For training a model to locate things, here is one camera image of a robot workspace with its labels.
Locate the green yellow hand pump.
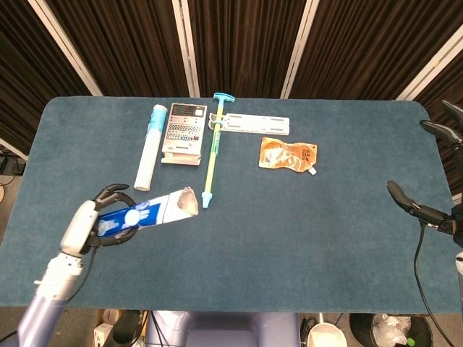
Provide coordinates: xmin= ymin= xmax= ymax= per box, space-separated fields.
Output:
xmin=201 ymin=92 xmax=236 ymax=210

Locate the white paper roll blue label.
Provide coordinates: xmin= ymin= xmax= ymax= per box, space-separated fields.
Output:
xmin=133 ymin=104 xmax=169 ymax=192

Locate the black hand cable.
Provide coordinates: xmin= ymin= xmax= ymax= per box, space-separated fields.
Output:
xmin=67 ymin=245 xmax=97 ymax=303
xmin=414 ymin=222 xmax=456 ymax=347

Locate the black left hand cable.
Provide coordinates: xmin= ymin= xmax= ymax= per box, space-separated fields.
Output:
xmin=67 ymin=245 xmax=97 ymax=303

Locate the purple robot torso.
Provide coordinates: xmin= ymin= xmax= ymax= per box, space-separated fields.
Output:
xmin=144 ymin=310 xmax=301 ymax=347

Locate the white bowl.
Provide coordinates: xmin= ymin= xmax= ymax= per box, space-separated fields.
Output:
xmin=307 ymin=322 xmax=348 ymax=347

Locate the orange spout pouch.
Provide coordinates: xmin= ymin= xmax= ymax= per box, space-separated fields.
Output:
xmin=258 ymin=137 xmax=318 ymax=177

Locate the grey label printer box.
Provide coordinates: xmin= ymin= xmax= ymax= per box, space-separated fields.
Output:
xmin=161 ymin=103 xmax=209 ymax=166

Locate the black trash bin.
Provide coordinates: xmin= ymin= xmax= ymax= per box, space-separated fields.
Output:
xmin=349 ymin=312 xmax=434 ymax=347

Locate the black equipment box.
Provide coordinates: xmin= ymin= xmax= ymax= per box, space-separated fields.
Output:
xmin=0 ymin=152 xmax=27 ymax=176

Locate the black curved object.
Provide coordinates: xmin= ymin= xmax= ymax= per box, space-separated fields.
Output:
xmin=111 ymin=309 xmax=145 ymax=347

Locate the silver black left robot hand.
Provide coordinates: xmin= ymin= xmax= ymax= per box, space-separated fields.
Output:
xmin=59 ymin=183 xmax=140 ymax=258

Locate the black right hand cable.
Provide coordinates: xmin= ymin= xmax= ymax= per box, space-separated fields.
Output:
xmin=414 ymin=222 xmax=456 ymax=347

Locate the dark brown pleated curtain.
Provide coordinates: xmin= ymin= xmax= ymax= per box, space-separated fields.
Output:
xmin=289 ymin=0 xmax=463 ymax=101
xmin=0 ymin=0 xmax=93 ymax=156
xmin=45 ymin=0 xmax=191 ymax=98
xmin=414 ymin=77 xmax=463 ymax=196
xmin=187 ymin=0 xmax=308 ymax=98

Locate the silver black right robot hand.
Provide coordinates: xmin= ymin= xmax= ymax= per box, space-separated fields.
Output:
xmin=386 ymin=100 xmax=463 ymax=250

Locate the blue white toothpaste box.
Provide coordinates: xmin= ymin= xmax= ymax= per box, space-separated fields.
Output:
xmin=96 ymin=186 xmax=200 ymax=238

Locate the white toothbrush package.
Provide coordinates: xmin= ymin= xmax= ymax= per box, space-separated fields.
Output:
xmin=208 ymin=112 xmax=291 ymax=136

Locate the small white carton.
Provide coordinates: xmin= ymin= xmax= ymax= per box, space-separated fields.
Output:
xmin=93 ymin=323 xmax=115 ymax=347

